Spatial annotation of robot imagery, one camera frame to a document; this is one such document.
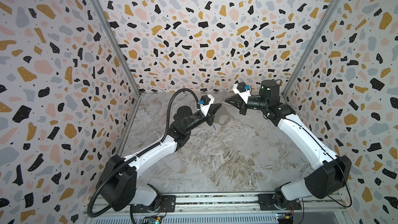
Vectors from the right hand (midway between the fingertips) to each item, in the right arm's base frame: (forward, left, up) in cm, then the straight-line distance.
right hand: (228, 96), depth 70 cm
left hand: (-2, +3, -1) cm, 4 cm away
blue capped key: (-3, +6, -21) cm, 22 cm away
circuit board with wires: (-43, +32, -36) cm, 65 cm away
